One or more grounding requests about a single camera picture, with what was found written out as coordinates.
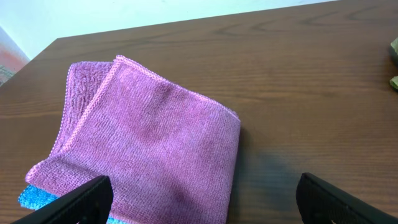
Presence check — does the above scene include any green microfiber cloth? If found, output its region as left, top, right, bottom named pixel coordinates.
left=389, top=38, right=398, bottom=91

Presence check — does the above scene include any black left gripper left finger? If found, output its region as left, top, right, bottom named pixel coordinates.
left=12, top=175, right=113, bottom=224

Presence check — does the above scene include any blue folded cloth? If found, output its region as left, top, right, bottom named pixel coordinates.
left=19, top=185, right=121, bottom=223

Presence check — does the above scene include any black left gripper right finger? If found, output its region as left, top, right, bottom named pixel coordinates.
left=296, top=172, right=397, bottom=224

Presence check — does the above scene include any purple folded cloth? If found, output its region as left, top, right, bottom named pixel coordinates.
left=25, top=55, right=241, bottom=223

